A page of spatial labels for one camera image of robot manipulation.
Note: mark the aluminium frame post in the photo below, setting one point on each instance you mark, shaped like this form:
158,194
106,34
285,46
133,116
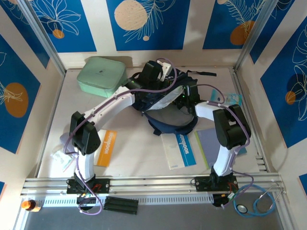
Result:
255,36
44,38

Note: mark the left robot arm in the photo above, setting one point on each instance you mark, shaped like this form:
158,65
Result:
84,139

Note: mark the clear plastic packet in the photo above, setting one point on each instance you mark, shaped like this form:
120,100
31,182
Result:
61,160

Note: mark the narrow blue wall poster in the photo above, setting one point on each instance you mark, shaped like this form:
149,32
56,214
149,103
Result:
30,36
268,31

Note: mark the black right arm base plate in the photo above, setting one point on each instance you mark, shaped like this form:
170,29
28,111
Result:
201,184

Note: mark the small teal blue card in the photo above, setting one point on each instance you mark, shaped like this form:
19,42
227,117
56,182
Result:
241,151

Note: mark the blue poster with white flower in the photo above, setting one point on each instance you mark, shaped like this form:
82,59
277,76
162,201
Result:
72,40
275,107

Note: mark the orange pill bottle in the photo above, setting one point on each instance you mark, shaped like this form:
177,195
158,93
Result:
30,206

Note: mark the blue poster with cream circle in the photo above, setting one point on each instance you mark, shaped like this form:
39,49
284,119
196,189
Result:
168,36

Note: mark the navy blue backpack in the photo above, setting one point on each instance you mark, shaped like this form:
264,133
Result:
165,129

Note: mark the light blue tissue pack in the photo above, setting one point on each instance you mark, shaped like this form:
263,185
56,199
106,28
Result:
225,98

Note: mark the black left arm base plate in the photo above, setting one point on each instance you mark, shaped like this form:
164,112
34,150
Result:
103,185

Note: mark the aluminium mounting rail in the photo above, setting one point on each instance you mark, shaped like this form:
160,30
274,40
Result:
156,184

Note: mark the black ribbed block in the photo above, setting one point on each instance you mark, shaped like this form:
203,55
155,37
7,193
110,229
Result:
122,205

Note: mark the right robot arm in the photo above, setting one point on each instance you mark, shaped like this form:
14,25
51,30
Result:
230,127

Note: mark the orange notebook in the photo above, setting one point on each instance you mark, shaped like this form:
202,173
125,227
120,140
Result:
105,151

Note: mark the blue and white notebook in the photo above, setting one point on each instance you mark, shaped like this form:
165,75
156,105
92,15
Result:
182,151

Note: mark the blue stethoscope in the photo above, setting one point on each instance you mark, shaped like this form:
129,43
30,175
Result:
242,208

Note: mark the mint green zip case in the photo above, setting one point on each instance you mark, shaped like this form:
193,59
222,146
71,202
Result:
100,74

